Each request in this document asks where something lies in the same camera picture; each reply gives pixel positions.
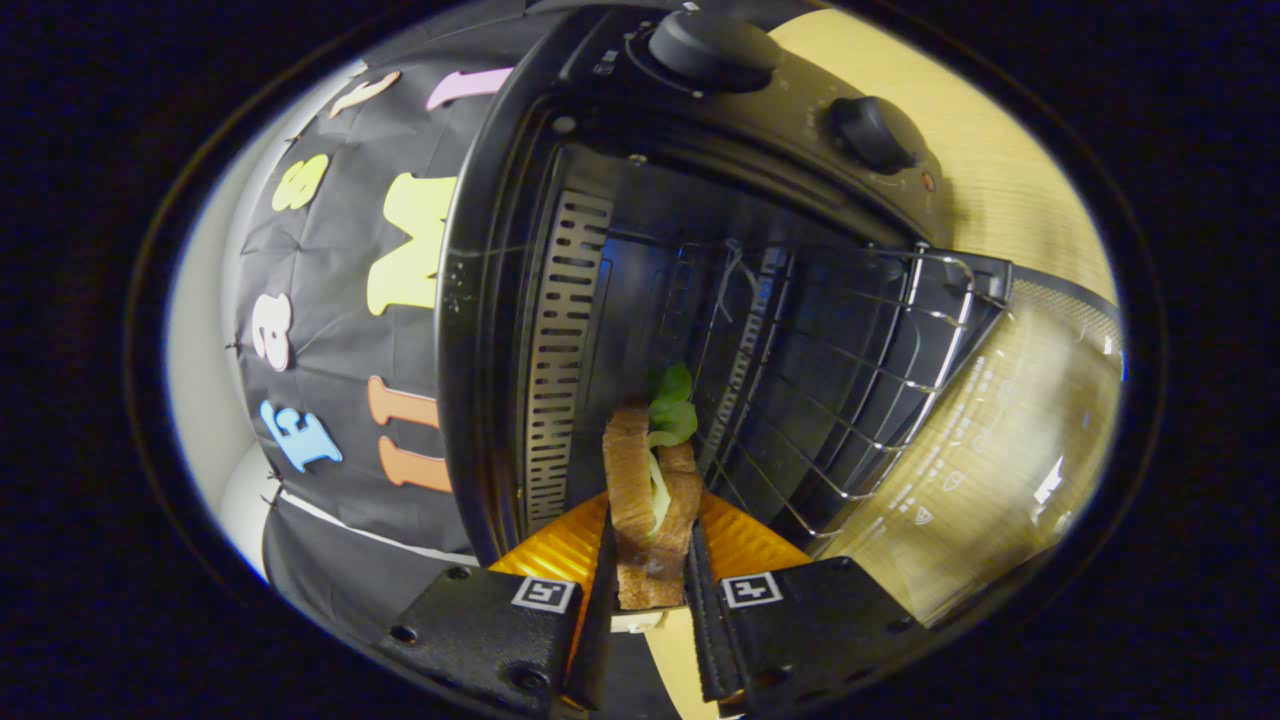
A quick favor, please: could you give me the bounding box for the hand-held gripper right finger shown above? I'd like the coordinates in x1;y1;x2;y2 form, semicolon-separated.
683;490;936;706

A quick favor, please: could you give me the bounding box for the black toaster oven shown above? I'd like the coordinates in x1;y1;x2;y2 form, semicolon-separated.
437;0;1126;626

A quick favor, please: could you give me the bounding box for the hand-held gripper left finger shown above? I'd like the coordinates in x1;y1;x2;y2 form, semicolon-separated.
375;490;621;716

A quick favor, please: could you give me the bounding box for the black backdrop cloth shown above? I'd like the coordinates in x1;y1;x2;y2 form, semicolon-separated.
222;0;561;651

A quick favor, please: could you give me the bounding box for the wire oven rack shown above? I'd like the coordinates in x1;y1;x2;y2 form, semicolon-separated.
700;245;976;536

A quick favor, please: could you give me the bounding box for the lettuce sandwich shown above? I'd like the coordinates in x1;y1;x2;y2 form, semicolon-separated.
603;362;704;611

